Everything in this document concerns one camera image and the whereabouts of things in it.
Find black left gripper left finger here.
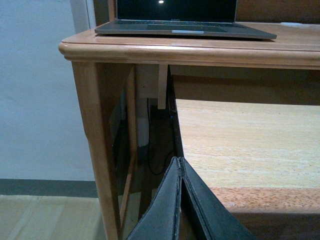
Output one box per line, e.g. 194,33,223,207
127,157,181,240

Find wooden pull-out keyboard tray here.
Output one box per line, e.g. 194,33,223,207
166,65,320,240

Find wooden desk frame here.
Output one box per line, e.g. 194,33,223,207
59,23,320,240

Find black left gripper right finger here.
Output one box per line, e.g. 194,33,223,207
179,157,256,240

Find grey open laptop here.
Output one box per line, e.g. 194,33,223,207
95,0,277,40

